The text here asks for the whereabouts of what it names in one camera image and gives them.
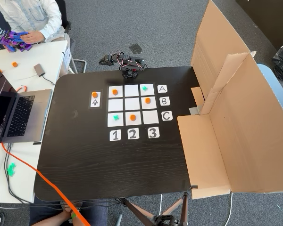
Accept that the person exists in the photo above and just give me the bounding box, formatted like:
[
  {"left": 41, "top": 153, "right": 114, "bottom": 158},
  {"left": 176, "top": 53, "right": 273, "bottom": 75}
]
[
  {"left": 0, "top": 0, "right": 65, "bottom": 44},
  {"left": 28, "top": 199, "right": 109, "bottom": 226}
]

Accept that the white paper sign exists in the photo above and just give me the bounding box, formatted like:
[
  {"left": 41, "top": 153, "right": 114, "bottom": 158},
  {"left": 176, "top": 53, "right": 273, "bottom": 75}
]
[{"left": 62, "top": 46, "right": 73, "bottom": 68}]

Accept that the white square paper sheet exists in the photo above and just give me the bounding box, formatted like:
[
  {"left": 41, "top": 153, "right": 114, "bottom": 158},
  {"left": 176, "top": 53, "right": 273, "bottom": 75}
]
[
  {"left": 108, "top": 113, "right": 124, "bottom": 127},
  {"left": 141, "top": 96, "right": 157, "bottom": 110},
  {"left": 125, "top": 112, "right": 142, "bottom": 126},
  {"left": 142, "top": 110, "right": 159, "bottom": 125},
  {"left": 108, "top": 99, "right": 124, "bottom": 112},
  {"left": 140, "top": 84, "right": 155, "bottom": 96},
  {"left": 125, "top": 97, "right": 140, "bottom": 111},
  {"left": 108, "top": 85, "right": 124, "bottom": 98},
  {"left": 125, "top": 84, "right": 139, "bottom": 97}
]

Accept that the white cable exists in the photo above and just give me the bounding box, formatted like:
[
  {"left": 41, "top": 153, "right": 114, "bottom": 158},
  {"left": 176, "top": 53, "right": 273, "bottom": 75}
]
[{"left": 223, "top": 192, "right": 234, "bottom": 226}]

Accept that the metal tube frame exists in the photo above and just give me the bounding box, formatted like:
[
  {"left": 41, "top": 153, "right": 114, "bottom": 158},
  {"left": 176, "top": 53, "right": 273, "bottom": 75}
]
[{"left": 69, "top": 58, "right": 87, "bottom": 74}]

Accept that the paper sheet with arrow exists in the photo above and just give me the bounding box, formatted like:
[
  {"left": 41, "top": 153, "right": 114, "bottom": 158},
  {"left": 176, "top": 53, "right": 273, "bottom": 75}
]
[{"left": 90, "top": 91, "right": 101, "bottom": 108}]

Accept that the paper sheet number 3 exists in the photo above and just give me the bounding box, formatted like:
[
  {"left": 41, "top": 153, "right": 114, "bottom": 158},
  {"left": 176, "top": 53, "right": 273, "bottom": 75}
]
[{"left": 148, "top": 127, "right": 160, "bottom": 139}]

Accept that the black camera tripod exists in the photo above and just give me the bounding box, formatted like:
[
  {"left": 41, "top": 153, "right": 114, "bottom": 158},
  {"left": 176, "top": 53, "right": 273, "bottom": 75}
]
[{"left": 115, "top": 192, "right": 191, "bottom": 226}]

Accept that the paper sheet letter C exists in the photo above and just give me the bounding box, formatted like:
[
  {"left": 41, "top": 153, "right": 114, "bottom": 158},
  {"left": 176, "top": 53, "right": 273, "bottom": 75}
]
[{"left": 161, "top": 111, "right": 173, "bottom": 122}]

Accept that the black hub cable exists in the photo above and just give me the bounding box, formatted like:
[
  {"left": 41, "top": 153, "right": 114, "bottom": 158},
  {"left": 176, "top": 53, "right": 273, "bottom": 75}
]
[{"left": 41, "top": 74, "right": 56, "bottom": 86}]

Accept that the dark brown cabinet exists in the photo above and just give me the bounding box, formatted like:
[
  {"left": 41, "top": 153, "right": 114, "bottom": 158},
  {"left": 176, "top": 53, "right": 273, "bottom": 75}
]
[{"left": 235, "top": 0, "right": 283, "bottom": 51}]

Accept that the person's left hand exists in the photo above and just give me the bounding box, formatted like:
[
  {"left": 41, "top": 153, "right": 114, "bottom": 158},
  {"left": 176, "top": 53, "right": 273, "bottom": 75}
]
[{"left": 21, "top": 30, "right": 46, "bottom": 44}]

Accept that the large brown cardboard screen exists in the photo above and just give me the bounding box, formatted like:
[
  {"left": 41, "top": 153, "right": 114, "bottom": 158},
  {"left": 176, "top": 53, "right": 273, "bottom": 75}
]
[{"left": 176, "top": 0, "right": 283, "bottom": 200}]

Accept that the purple leader arm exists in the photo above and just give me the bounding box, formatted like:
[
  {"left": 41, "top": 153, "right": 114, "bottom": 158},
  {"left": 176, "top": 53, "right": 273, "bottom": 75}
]
[{"left": 0, "top": 30, "right": 33, "bottom": 53}]

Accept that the black office chair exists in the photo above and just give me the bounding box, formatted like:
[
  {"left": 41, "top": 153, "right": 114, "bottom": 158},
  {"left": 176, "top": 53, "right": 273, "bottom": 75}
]
[{"left": 55, "top": 0, "right": 73, "bottom": 35}]

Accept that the paper sheet number 2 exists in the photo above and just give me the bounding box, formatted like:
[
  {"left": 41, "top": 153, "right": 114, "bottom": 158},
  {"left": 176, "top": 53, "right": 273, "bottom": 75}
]
[{"left": 127, "top": 129, "right": 140, "bottom": 140}]

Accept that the paper sheet number 1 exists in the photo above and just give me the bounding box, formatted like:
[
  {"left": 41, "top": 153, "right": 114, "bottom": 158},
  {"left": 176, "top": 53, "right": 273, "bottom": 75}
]
[{"left": 109, "top": 130, "right": 122, "bottom": 142}]

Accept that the thick orange cable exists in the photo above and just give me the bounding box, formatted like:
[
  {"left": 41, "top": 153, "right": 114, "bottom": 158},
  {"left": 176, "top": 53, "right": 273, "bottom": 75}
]
[{"left": 1, "top": 142, "right": 92, "bottom": 226}]

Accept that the grey USB hub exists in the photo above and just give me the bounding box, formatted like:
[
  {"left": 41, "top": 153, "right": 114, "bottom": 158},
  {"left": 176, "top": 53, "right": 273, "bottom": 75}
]
[{"left": 33, "top": 63, "right": 46, "bottom": 77}]

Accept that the grey open laptop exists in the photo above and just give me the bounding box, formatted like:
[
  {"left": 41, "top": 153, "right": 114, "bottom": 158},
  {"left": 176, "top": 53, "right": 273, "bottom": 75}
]
[{"left": 0, "top": 68, "right": 53, "bottom": 144}]

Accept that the black laptop cable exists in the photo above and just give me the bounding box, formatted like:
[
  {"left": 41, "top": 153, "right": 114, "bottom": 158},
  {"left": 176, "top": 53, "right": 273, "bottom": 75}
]
[{"left": 3, "top": 143, "right": 69, "bottom": 210}]

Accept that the black floor tape patch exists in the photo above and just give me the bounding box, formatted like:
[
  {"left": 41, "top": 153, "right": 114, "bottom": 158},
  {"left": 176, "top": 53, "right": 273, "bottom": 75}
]
[{"left": 129, "top": 43, "right": 143, "bottom": 54}]

